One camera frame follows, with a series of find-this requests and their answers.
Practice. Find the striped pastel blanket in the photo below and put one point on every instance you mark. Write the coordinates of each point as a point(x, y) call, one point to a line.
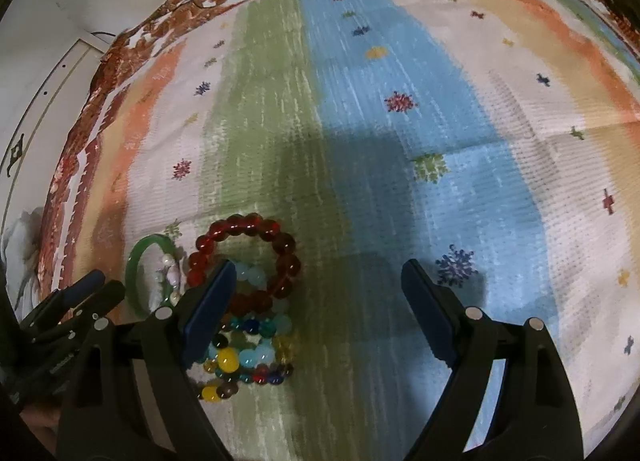
point(400, 91)

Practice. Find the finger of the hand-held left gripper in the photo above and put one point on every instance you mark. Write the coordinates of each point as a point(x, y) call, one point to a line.
point(85, 286)
point(107, 297)

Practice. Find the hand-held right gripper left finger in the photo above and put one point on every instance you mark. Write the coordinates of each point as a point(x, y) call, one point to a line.
point(210, 313)

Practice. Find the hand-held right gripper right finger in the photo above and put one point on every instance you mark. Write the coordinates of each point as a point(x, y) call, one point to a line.
point(430, 313)

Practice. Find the white bed headboard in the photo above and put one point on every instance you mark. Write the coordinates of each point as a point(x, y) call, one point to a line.
point(45, 106)

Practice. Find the green jade bangle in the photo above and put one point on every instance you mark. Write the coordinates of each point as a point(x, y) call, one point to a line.
point(131, 266)

